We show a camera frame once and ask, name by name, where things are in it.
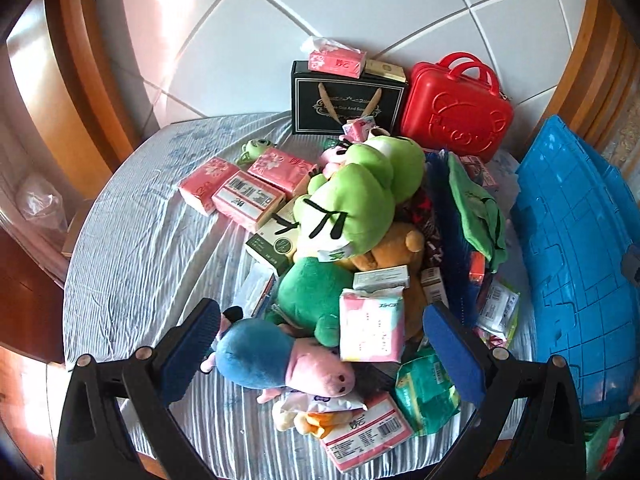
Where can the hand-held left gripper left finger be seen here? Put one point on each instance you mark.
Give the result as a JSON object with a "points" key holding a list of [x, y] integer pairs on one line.
{"points": [[190, 355]]}

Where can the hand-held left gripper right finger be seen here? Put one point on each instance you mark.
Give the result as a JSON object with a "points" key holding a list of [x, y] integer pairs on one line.
{"points": [[452, 355]]}

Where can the blue pink pig plush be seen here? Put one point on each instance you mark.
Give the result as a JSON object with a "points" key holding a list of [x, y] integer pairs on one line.
{"points": [[275, 360]]}

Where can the blue plastic crate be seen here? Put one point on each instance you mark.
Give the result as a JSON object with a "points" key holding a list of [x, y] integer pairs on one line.
{"points": [[575, 240]]}

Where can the green packet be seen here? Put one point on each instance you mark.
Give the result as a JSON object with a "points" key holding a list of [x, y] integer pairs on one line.
{"points": [[425, 390]]}

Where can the clear snack packet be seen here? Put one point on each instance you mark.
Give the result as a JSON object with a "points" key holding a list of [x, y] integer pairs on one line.
{"points": [[500, 310]]}

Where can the small white upright box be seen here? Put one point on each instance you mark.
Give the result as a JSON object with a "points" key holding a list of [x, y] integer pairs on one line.
{"points": [[435, 285]]}

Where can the pink white pad packet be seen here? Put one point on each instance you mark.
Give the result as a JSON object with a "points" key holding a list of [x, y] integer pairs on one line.
{"points": [[372, 325]]}

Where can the clear plastic packet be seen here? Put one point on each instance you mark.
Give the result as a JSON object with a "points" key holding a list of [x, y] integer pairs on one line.
{"points": [[260, 287]]}

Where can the small white flat box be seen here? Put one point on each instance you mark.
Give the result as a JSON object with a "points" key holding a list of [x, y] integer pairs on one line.
{"points": [[382, 277]]}

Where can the brown bear plush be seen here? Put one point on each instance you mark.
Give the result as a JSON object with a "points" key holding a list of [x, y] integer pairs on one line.
{"points": [[395, 255]]}

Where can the yellow white soft toy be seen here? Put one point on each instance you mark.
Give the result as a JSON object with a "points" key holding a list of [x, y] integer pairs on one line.
{"points": [[300, 412]]}

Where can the dark red patterned cloth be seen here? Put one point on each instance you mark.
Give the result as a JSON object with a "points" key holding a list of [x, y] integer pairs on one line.
{"points": [[425, 225]]}

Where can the dark green plush toy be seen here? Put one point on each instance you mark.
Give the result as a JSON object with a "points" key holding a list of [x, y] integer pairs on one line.
{"points": [[307, 292]]}

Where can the white green tissue box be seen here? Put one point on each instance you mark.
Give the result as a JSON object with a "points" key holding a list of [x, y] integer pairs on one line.
{"points": [[270, 247]]}

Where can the green cloth bag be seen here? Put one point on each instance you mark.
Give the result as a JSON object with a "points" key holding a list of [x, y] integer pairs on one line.
{"points": [[475, 210]]}

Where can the pink tissue pack white label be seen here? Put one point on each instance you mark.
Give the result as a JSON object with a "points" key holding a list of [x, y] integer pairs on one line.
{"points": [[247, 200]]}

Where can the plain pink tissue pack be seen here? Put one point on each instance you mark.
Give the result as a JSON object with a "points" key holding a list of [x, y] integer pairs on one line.
{"points": [[205, 185]]}

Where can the light green frog plush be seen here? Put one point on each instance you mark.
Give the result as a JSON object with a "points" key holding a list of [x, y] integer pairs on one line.
{"points": [[350, 195]]}

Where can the pink flowered tissue pack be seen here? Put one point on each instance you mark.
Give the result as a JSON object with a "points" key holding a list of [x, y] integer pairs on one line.
{"points": [[282, 170]]}

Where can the small green frog plush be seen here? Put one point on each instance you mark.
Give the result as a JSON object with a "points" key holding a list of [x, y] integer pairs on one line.
{"points": [[252, 149]]}

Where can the clear plastic bag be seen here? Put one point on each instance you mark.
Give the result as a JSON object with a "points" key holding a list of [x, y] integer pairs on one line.
{"points": [[42, 197]]}

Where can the pink plush toy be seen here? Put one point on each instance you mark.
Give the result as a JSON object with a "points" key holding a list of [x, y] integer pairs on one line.
{"points": [[330, 157]]}

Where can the red toy suitcase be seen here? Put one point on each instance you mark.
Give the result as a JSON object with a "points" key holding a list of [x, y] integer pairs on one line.
{"points": [[455, 110]]}

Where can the small pink tissue pack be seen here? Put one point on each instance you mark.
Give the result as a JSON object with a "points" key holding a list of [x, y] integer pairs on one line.
{"points": [[360, 127]]}

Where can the black gift box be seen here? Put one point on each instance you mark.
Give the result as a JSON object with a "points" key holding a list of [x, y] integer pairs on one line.
{"points": [[345, 100]]}

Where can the small gold box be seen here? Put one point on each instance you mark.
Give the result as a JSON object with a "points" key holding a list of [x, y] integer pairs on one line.
{"points": [[385, 71]]}

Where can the wooden chair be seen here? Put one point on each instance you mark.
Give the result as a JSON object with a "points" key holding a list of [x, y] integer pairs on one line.
{"points": [[75, 60]]}

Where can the pink tissue box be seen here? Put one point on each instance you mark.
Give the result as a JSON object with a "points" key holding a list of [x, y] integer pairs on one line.
{"points": [[335, 60]]}

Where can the wooden furniture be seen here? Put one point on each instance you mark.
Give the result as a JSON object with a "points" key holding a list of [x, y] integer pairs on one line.
{"points": [[590, 50]]}

